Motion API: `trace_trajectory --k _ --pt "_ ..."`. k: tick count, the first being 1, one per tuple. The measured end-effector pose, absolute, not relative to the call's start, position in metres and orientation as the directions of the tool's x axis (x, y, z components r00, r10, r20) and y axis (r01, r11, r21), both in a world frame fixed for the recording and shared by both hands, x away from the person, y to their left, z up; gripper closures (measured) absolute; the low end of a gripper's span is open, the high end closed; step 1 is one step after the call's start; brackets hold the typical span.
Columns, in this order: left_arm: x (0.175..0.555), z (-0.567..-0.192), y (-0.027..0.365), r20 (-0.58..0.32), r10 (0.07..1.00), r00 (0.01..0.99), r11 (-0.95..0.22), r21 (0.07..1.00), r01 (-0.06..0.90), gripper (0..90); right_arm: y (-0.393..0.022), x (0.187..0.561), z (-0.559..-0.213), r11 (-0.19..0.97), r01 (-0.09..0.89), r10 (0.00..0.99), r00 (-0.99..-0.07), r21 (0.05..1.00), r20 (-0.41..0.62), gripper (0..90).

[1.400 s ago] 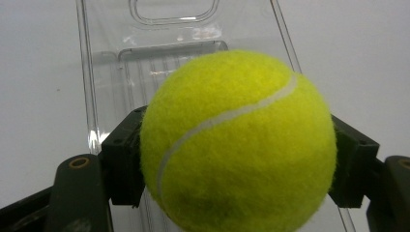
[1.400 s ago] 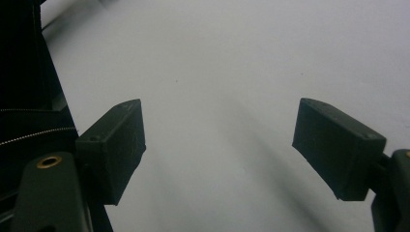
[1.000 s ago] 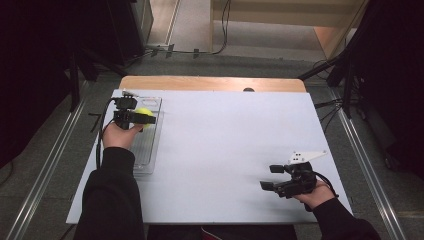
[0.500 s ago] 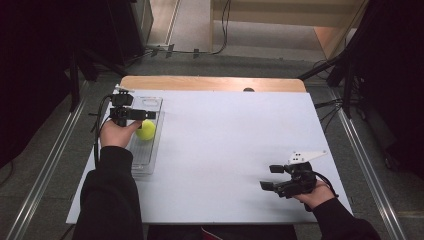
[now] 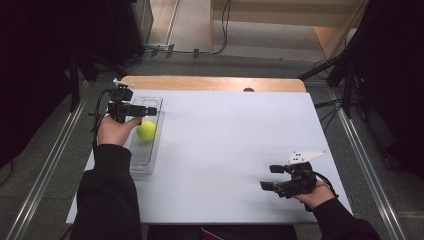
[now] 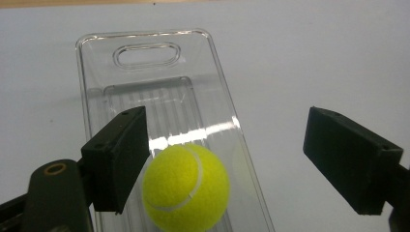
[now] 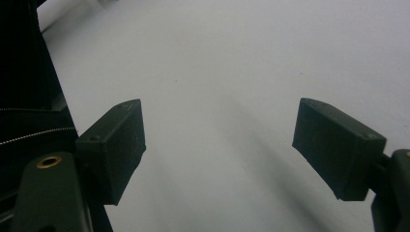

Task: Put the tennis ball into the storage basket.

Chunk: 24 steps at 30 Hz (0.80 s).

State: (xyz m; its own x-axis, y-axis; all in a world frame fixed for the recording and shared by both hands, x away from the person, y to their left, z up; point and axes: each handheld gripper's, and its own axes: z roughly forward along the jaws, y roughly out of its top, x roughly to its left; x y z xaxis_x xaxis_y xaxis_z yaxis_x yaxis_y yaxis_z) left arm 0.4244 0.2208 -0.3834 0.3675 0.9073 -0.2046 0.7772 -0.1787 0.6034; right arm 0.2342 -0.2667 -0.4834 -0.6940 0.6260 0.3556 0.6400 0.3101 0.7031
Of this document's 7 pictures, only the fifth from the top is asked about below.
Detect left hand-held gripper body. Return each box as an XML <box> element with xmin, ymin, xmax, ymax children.
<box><xmin>107</xmin><ymin>78</ymin><xmax>148</xmax><ymax>125</ymax></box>

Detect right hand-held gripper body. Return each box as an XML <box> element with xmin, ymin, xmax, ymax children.
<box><xmin>273</xmin><ymin>150</ymin><xmax>328</xmax><ymax>199</ymax></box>

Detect yellow tennis ball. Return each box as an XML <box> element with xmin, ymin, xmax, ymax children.
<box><xmin>135</xmin><ymin>119</ymin><xmax>157</xmax><ymax>142</ymax></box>

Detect clear plastic tray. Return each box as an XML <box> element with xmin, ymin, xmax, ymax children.
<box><xmin>128</xmin><ymin>96</ymin><xmax>164</xmax><ymax>176</ymax></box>

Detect person's right hand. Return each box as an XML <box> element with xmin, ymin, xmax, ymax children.
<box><xmin>292</xmin><ymin>180</ymin><xmax>336</xmax><ymax>210</ymax></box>

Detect person's left hand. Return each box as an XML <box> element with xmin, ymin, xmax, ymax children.
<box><xmin>96</xmin><ymin>114</ymin><xmax>143</xmax><ymax>147</ymax></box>

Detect white table board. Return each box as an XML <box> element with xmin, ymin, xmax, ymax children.
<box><xmin>65</xmin><ymin>89</ymin><xmax>354</xmax><ymax>225</ymax></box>

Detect black metal stand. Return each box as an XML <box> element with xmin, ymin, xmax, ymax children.
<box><xmin>66</xmin><ymin>49</ymin><xmax>128</xmax><ymax>113</ymax></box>
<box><xmin>298</xmin><ymin>49</ymin><xmax>366</xmax><ymax>119</ymax></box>

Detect dark cabinet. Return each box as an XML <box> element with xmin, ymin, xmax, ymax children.
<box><xmin>106</xmin><ymin>0</ymin><xmax>154</xmax><ymax>64</ymax></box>

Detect light wooden shelf unit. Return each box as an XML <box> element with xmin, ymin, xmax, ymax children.
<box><xmin>209</xmin><ymin>0</ymin><xmax>368</xmax><ymax>59</ymax></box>

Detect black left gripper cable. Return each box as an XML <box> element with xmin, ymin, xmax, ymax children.
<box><xmin>92</xmin><ymin>88</ymin><xmax>115</xmax><ymax>148</ymax></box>

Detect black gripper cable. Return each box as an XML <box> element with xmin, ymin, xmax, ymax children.
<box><xmin>92</xmin><ymin>88</ymin><xmax>115</xmax><ymax>148</ymax></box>
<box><xmin>313</xmin><ymin>171</ymin><xmax>340</xmax><ymax>200</ymax></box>

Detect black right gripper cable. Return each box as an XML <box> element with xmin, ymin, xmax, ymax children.
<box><xmin>313</xmin><ymin>171</ymin><xmax>340</xmax><ymax>200</ymax></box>

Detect metal floor rail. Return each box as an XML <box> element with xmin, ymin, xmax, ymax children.
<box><xmin>328</xmin><ymin>88</ymin><xmax>408</xmax><ymax>240</ymax></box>
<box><xmin>6</xmin><ymin>99</ymin><xmax>86</xmax><ymax>240</ymax></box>

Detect black floor cables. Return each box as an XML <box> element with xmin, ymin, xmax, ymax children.
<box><xmin>314</xmin><ymin>99</ymin><xmax>344</xmax><ymax>132</ymax></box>

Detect black hanging cable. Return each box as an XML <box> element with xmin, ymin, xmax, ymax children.
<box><xmin>213</xmin><ymin>0</ymin><xmax>233</xmax><ymax>56</ymax></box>

